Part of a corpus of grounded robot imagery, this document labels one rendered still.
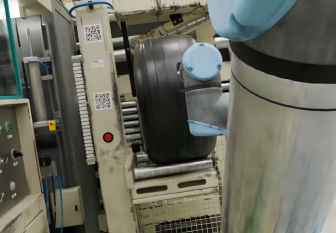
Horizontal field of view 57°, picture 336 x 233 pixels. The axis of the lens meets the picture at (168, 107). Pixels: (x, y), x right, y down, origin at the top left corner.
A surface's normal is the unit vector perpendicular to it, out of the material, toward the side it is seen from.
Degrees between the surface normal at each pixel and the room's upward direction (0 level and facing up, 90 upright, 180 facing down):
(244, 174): 106
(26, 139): 90
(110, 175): 90
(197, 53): 78
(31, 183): 90
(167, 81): 73
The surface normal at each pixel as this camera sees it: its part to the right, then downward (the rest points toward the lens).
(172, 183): 0.06, 0.04
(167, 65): -0.01, -0.45
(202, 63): 0.04, -0.17
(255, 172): -0.70, 0.47
